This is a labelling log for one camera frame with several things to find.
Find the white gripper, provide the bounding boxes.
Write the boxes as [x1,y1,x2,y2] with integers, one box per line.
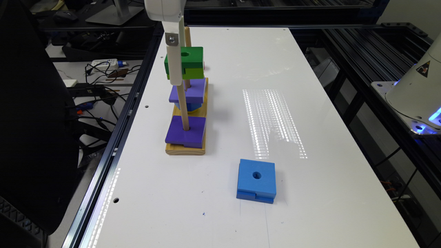
[144,0,186,85]

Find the green square block with hole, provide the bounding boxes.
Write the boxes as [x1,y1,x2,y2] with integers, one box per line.
[164,47,205,80]

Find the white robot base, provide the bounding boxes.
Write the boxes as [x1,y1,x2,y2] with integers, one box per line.
[371,38,440,136]

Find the light purple square block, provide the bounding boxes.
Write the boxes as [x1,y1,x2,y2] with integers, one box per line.
[169,78,206,104]

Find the blue block under purple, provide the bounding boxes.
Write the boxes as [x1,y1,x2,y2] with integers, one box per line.
[175,103,203,113]

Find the dark purple square block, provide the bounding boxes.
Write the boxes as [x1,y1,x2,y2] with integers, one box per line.
[165,116,206,148]

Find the blue square block with hole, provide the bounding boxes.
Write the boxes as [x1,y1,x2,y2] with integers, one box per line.
[236,159,276,204]

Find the rear wooden peg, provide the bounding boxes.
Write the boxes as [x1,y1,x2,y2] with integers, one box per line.
[184,26,192,47]

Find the wooden peg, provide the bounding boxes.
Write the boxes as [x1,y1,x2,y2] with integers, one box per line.
[176,83,189,131]
[184,79,191,91]
[184,26,192,47]

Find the monitor stand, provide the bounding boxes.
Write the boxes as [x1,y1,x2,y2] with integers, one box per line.
[85,0,144,25]

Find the middle wooden peg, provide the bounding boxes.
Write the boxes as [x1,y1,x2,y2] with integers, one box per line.
[184,79,191,91]

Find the front wooden peg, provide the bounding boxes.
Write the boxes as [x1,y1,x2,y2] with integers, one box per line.
[176,83,189,131]

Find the black computer mouse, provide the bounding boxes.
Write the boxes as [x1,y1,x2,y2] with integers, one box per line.
[52,10,78,23]

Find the wooden peg base board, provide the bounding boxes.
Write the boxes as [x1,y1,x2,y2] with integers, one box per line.
[165,78,208,155]

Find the black office chair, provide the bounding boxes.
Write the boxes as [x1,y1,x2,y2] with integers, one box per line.
[1,0,79,234]

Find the black cables on floor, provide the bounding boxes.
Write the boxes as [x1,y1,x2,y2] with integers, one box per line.
[65,61,142,152]

